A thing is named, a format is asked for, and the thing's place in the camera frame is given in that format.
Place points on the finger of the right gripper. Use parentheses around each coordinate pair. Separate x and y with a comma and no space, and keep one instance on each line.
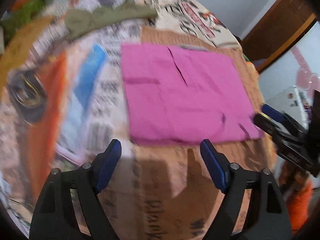
(273,113)
(265,124)

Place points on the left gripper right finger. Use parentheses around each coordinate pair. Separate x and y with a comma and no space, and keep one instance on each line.
(267,216)

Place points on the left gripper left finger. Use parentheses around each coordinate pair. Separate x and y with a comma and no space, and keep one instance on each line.
(54,216)

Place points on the pink pants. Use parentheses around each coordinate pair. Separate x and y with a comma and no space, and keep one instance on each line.
(180,96)

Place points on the white sliding wardrobe door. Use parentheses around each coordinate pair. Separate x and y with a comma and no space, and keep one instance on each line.
(289,83)

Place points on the brown wooden door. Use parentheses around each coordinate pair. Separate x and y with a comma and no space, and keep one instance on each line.
(277,31)

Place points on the wooden lap desk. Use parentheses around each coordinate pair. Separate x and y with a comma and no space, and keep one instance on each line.
(18,48)

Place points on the olive green pants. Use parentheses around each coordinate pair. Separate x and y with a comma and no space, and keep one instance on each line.
(79,22)

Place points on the green storage box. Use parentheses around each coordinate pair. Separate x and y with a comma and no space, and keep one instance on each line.
(16,20)

